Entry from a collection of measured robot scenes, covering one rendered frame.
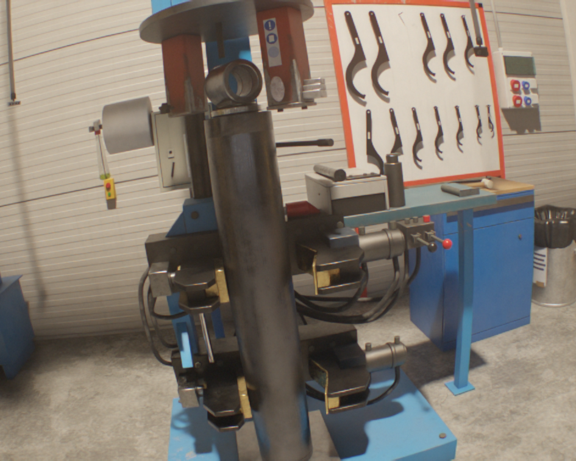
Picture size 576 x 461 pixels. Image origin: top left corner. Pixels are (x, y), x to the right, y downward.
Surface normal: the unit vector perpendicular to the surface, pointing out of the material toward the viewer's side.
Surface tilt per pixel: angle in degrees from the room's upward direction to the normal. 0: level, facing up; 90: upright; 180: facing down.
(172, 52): 90
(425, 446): 0
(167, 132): 90
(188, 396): 90
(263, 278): 90
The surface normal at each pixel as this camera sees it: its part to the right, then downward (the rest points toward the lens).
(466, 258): 0.13, 0.18
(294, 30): 0.88, -0.02
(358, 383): -0.12, -0.97
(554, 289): -0.55, 0.29
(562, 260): -0.29, 0.28
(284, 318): 0.63, 0.07
